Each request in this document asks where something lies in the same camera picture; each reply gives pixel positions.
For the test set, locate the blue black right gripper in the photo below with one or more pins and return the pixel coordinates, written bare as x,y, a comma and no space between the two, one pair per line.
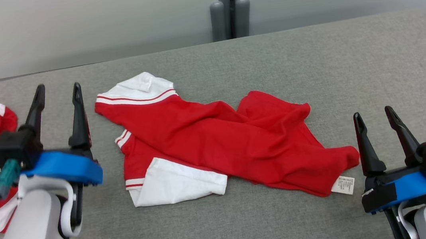
413,187

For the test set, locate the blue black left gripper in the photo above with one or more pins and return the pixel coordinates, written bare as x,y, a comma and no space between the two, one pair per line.
65,164

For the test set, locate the red white t-shirt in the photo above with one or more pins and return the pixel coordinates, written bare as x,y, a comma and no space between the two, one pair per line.
219,142

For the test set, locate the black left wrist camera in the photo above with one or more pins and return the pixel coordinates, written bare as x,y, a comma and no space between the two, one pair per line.
15,146

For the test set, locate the grey partition joint post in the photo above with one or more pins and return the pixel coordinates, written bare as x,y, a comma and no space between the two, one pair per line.
219,22

